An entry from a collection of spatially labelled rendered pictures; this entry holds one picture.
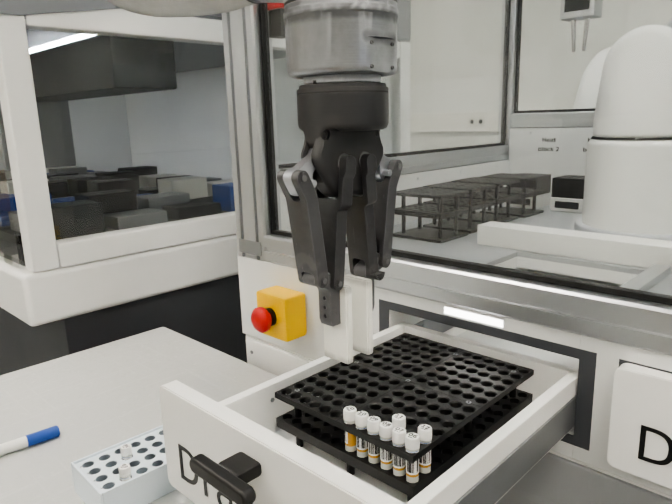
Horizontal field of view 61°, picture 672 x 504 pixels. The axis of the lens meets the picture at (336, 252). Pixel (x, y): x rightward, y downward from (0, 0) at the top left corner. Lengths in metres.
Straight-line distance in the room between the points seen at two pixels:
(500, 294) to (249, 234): 0.47
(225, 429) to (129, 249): 0.82
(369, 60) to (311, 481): 0.31
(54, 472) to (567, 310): 0.64
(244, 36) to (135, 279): 0.60
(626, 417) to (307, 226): 0.38
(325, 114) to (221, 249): 0.99
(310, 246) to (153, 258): 0.89
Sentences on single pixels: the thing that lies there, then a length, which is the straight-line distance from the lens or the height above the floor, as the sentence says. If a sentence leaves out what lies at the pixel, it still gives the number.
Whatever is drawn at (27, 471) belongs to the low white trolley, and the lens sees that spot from 0.85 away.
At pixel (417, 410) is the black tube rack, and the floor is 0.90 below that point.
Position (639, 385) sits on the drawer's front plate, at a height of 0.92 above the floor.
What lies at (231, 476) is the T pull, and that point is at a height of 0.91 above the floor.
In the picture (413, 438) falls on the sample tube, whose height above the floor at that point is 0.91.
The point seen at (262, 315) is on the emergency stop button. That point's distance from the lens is 0.88.
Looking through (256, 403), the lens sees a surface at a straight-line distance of 0.64.
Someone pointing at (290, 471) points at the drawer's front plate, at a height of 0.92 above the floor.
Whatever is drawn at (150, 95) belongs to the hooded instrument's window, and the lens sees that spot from 1.33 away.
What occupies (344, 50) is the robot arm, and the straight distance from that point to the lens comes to 0.44.
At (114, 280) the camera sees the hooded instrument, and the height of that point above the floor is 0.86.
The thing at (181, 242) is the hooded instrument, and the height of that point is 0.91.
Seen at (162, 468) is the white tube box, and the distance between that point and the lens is 0.72.
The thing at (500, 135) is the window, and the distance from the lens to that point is 0.68.
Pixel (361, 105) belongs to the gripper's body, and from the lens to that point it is 0.45.
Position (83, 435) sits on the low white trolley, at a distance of 0.90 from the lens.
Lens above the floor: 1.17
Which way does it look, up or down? 13 degrees down
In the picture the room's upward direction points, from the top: 2 degrees counter-clockwise
